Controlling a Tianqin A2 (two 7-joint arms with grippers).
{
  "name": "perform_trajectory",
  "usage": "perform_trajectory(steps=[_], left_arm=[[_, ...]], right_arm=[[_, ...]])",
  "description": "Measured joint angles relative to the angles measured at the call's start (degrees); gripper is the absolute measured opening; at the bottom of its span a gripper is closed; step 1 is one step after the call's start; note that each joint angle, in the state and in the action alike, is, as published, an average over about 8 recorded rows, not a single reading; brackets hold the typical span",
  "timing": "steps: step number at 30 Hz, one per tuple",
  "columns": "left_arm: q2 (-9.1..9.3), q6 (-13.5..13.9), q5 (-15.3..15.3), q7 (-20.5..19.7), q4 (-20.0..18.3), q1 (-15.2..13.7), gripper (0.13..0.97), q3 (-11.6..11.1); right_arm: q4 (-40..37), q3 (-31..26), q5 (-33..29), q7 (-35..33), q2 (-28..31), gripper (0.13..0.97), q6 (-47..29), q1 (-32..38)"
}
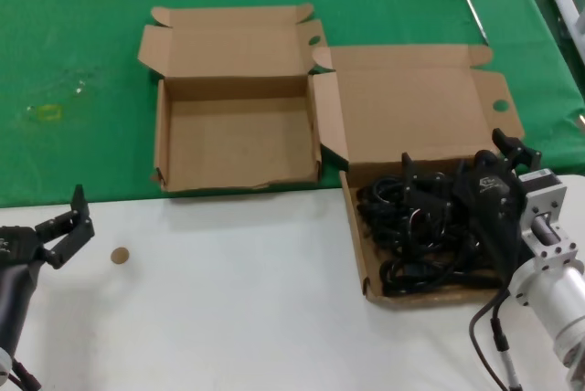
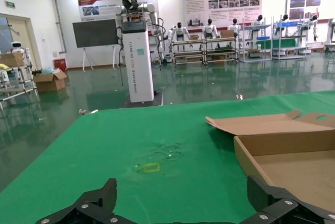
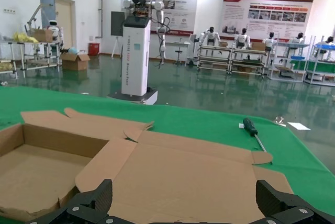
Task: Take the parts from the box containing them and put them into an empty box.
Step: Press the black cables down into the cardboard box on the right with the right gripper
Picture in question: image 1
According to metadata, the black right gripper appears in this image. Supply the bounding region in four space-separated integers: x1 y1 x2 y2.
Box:
400 128 543 283

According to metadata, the white metal frame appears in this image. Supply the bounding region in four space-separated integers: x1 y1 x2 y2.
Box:
550 0 585 58

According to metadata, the green tablecloth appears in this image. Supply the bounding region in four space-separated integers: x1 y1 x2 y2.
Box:
0 0 585 208

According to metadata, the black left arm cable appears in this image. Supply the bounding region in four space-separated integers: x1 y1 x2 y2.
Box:
7 356 42 391

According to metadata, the cardboard box with torn rim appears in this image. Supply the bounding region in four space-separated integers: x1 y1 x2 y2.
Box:
136 3 328 193

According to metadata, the yellow tape square mark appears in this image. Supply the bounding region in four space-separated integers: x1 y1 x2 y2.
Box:
36 105 63 122

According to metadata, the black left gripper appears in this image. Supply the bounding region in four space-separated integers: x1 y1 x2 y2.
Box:
0 184 96 270

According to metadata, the open cardboard mailer box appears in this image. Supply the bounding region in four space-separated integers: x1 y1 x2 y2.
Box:
312 43 526 305

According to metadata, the right arm cable silver connector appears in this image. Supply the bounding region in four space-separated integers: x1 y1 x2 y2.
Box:
468 285 522 391

